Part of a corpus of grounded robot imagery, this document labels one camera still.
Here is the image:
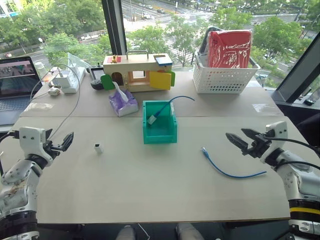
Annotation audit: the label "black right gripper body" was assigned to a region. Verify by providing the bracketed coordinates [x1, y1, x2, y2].
[241, 133, 273, 159]

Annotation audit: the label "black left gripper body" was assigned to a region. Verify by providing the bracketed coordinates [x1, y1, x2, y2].
[41, 138, 64, 161]

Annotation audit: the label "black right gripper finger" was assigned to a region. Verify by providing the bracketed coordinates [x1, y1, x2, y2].
[240, 128, 261, 140]
[225, 132, 249, 152]

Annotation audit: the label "clear tape strip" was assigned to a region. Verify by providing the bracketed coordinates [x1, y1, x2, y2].
[24, 102, 54, 111]
[251, 103, 276, 114]

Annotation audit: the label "grey open laptop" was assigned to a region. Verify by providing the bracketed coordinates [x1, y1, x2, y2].
[0, 56, 44, 126]

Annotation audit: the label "white power adapter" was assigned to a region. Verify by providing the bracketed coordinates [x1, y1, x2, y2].
[54, 70, 71, 89]

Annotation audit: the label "white power strip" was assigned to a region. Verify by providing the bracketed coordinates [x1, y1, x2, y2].
[60, 65, 86, 94]

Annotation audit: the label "white perforated plastic basket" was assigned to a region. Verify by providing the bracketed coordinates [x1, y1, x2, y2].
[192, 53, 262, 95]

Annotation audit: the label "clear plastic bottle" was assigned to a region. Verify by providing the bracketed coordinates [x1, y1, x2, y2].
[34, 61, 49, 79]

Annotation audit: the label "purple tissue pack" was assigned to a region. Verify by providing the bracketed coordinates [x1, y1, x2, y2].
[108, 81, 139, 118]

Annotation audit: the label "black handheld controller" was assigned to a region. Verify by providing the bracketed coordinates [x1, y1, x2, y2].
[89, 64, 106, 91]

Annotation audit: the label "clear acrylic stand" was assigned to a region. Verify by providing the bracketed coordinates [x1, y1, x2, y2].
[67, 52, 88, 74]

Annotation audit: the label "teal plastic box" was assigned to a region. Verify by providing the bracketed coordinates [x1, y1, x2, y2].
[141, 99, 179, 145]

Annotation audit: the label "red plastic-wrapped package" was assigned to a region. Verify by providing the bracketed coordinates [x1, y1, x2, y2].
[207, 29, 253, 69]

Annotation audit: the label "grey rounded foot cover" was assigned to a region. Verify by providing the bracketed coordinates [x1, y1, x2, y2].
[175, 222, 205, 240]

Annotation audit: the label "wooden latch box coloured doors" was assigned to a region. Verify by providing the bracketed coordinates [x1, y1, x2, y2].
[100, 49, 176, 93]

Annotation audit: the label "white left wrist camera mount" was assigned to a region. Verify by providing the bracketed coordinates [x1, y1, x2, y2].
[18, 126, 54, 166]

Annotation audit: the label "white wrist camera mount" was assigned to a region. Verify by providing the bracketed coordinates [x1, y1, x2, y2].
[259, 121, 288, 165]
[18, 126, 54, 166]

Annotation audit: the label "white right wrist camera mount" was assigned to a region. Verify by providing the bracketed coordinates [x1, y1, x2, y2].
[259, 121, 288, 165]

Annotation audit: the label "blue cable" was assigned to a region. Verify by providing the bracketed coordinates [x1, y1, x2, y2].
[153, 96, 196, 119]
[201, 146, 268, 179]

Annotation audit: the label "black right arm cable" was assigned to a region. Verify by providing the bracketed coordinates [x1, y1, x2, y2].
[264, 135, 320, 171]

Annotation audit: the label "thin white cable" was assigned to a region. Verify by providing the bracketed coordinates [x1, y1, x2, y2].
[46, 63, 81, 141]

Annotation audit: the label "black slanted window frame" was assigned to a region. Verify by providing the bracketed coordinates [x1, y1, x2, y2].
[274, 31, 320, 104]

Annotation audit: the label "black window frame post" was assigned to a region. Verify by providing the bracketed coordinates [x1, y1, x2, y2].
[100, 0, 129, 56]

